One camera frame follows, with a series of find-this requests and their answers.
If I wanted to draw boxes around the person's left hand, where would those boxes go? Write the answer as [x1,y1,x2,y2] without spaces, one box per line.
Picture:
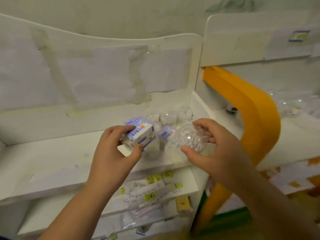
[86,125,143,195]

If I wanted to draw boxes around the white and orange patterned sheet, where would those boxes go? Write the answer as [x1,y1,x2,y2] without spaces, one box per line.
[259,157,320,198]

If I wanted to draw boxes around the person's right hand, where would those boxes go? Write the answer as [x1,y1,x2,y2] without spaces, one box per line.
[180,118,251,190]

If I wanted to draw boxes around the orange curved support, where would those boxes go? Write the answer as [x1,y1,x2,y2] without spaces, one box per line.
[194,66,281,233]

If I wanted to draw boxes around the taped white paper sheets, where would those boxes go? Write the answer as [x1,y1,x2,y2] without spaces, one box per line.
[0,27,193,110]

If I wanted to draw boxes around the white shelf unit with orange support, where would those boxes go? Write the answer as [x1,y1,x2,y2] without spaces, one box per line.
[192,11,320,215]

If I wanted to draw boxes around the pile of yellow-labelled white packets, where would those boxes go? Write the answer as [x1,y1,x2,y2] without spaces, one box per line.
[119,170,183,208]

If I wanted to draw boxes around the person's right forearm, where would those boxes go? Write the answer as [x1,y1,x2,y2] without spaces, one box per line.
[222,157,320,240]

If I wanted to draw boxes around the purple and white small box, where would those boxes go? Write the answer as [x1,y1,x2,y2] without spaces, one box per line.
[159,125,177,142]
[122,117,156,150]

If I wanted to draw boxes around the clear plastic bags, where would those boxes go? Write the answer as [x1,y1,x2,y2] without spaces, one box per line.
[122,204,177,231]

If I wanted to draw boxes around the pile of clear capsule balls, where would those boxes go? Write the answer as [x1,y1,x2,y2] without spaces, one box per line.
[267,91,320,118]

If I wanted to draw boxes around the person's left forearm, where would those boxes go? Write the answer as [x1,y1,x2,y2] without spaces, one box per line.
[37,183,122,240]

